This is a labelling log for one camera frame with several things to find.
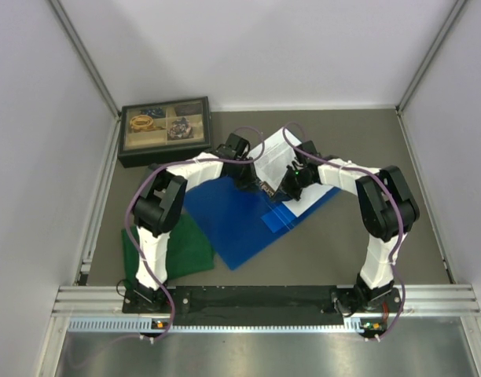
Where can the green folded t-shirt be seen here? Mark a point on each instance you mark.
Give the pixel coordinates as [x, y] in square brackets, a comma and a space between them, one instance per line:
[188, 251]

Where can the aluminium frame rail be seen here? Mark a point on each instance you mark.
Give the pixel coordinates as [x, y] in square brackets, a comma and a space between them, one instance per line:
[444, 300]

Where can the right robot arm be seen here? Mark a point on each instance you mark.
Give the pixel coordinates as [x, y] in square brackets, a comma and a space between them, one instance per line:
[387, 207]

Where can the grey slotted cable duct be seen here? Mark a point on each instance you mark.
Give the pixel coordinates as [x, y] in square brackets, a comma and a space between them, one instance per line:
[153, 327]

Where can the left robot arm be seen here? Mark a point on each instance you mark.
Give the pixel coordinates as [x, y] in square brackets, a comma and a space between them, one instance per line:
[157, 204]

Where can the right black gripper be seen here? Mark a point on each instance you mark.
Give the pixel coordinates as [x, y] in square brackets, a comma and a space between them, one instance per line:
[283, 194]

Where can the blue file folder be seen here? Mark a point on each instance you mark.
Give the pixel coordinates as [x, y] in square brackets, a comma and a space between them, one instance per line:
[240, 224]

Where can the metal folder clip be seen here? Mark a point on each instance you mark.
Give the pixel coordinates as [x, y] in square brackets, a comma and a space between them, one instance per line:
[265, 187]

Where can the colourful jewellery in box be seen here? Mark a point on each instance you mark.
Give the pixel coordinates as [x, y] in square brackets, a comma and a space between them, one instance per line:
[180, 129]

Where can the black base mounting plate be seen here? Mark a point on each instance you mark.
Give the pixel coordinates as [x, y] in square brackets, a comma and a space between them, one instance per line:
[273, 305]

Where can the black compartment display box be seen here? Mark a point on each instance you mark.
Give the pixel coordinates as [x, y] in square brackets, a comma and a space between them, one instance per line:
[143, 128]

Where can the printed white paper sheets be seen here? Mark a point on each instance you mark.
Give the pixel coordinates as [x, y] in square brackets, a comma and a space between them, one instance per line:
[272, 166]

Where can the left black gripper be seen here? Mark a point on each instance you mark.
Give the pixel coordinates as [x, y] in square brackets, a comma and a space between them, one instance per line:
[250, 181]

